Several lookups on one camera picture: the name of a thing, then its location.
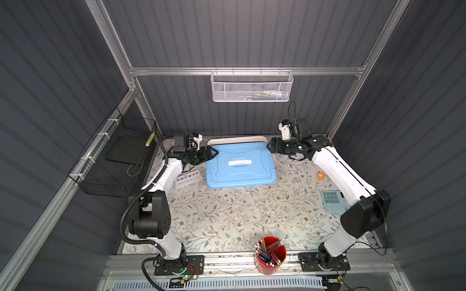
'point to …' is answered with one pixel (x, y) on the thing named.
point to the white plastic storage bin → (237, 139)
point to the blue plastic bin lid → (241, 165)
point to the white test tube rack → (188, 178)
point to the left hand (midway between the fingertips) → (213, 154)
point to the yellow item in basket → (150, 139)
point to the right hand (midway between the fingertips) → (273, 147)
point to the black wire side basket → (116, 161)
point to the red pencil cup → (270, 254)
